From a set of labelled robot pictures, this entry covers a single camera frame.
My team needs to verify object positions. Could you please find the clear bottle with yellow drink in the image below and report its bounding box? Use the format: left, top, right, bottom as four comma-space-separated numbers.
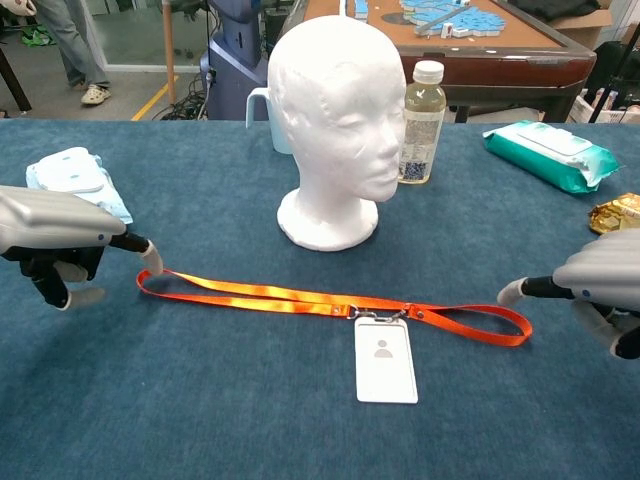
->
397, 59, 447, 185

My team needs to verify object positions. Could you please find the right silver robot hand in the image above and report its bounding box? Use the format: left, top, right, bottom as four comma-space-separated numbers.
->
496, 228, 640, 360

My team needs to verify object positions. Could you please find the wooden pole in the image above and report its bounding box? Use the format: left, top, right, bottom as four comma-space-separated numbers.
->
162, 0, 177, 106

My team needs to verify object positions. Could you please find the brown mahjong table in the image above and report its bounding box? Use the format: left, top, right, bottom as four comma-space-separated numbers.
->
279, 0, 598, 124

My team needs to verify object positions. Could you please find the green wet wipes pack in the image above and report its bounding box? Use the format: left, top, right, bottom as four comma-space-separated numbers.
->
482, 119, 621, 195

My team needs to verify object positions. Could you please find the black tripod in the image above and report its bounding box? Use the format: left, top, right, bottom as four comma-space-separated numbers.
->
588, 29, 640, 124

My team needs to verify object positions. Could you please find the green bag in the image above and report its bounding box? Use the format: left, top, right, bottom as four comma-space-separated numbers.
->
19, 23, 57, 49

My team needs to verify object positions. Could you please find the white box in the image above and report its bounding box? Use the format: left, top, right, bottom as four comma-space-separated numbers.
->
569, 94, 640, 124

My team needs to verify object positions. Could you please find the gold foil snack package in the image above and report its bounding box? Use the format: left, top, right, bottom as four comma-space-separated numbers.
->
587, 192, 640, 236

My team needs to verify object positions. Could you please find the light blue wet wipes pack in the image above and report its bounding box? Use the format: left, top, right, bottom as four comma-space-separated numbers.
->
25, 146, 134, 225

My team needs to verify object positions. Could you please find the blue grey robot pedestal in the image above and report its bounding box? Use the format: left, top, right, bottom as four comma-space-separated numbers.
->
199, 0, 271, 121

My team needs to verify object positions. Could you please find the black garment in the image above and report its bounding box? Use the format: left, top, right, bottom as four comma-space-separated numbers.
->
509, 0, 601, 21

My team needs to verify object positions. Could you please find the white glass partition frame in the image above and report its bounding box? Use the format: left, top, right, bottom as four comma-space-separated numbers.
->
74, 0, 216, 73

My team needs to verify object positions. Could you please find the brown cardboard box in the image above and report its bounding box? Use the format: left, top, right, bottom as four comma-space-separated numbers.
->
549, 7, 616, 49

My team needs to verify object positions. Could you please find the dark wooden furniture leg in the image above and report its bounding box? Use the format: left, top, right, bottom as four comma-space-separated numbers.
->
0, 47, 32, 114

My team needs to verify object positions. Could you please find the person in jeans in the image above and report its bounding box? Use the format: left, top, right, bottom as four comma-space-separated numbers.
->
32, 0, 112, 106

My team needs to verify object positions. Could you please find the black floor cable bundle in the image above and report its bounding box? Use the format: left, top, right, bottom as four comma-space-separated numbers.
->
152, 69, 216, 121

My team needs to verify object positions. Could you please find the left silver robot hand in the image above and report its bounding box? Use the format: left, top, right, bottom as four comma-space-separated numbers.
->
0, 184, 165, 312

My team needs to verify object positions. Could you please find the blue felt table cover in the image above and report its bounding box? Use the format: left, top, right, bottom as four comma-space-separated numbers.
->
0, 118, 640, 480

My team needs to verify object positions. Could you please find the black backpack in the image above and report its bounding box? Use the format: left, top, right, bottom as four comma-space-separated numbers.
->
584, 40, 640, 109

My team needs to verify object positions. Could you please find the light blue handled cup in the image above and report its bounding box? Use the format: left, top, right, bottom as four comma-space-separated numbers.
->
244, 86, 294, 155

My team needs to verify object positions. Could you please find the orange lanyard with badge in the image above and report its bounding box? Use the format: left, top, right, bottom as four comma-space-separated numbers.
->
136, 268, 534, 405

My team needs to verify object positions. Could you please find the blue mahjong tile pile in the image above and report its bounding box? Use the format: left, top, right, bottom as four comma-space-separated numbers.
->
349, 0, 506, 39

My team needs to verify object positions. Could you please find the white foam mannequin head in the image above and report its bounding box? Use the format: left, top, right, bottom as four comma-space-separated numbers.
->
267, 14, 407, 253

